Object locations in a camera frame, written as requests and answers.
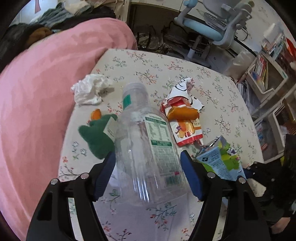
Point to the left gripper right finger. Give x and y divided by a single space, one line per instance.
244 219

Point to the clear plastic bottle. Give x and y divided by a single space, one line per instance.
147 161

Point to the red orange paper flyer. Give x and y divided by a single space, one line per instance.
182 110

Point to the blue white snack wrapper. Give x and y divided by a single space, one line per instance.
222 159

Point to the flat white tissue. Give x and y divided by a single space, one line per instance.
114 180

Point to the green fuzzy peel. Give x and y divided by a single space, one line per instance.
99 135

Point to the floral bed sheet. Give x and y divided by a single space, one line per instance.
222 110

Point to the small orange peel strip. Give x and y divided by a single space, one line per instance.
95 115

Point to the pink duvet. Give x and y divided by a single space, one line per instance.
36 104

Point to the crumpled white tissue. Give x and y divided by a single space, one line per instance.
87 91

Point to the bookshelf with books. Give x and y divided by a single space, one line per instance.
269 81

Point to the black puffer jacket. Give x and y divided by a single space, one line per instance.
14 40

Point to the brown plush toy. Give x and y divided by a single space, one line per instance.
37 35

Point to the blue grey desk chair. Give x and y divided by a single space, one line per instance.
222 20

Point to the pile of clothes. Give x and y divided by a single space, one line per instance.
67 14

